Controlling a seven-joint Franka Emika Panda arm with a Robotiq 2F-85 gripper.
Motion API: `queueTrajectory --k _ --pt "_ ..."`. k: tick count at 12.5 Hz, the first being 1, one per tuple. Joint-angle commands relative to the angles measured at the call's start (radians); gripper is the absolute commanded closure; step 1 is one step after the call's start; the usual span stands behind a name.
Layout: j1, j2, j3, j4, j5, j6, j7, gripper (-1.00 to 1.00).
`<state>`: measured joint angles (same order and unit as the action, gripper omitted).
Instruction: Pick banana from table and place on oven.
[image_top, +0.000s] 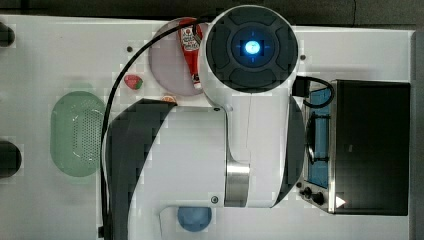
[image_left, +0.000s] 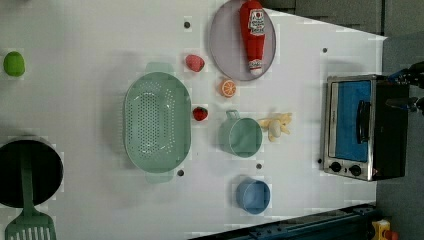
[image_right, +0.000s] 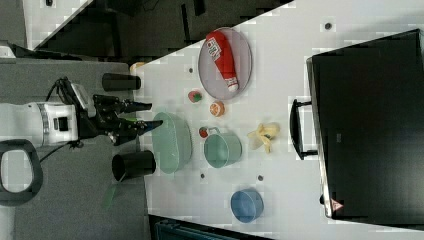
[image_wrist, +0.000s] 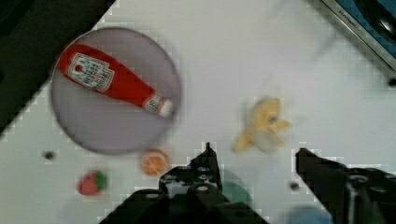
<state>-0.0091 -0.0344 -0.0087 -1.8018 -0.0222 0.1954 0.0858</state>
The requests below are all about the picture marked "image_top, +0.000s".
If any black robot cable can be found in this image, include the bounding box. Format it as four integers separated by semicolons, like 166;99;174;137
98;14;214;240

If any green oval colander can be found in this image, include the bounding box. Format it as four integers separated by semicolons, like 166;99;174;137
50;91;105;177

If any pink strawberry toy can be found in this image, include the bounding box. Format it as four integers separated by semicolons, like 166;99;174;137
124;75;143;90

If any black toaster oven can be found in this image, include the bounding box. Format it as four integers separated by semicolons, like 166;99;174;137
297;80;411;216

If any black pot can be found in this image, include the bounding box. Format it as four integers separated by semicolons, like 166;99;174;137
0;141;22;178

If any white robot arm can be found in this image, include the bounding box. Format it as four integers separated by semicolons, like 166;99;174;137
102;5;305;240

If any blue cup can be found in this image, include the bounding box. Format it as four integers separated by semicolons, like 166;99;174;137
177;207;212;232

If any orange slice toy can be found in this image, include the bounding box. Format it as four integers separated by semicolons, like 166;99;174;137
161;95;177;103

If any red ketchup bottle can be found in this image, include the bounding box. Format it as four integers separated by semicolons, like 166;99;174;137
178;18;203;89

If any grey round plate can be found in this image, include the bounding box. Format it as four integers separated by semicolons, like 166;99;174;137
148;24;207;96

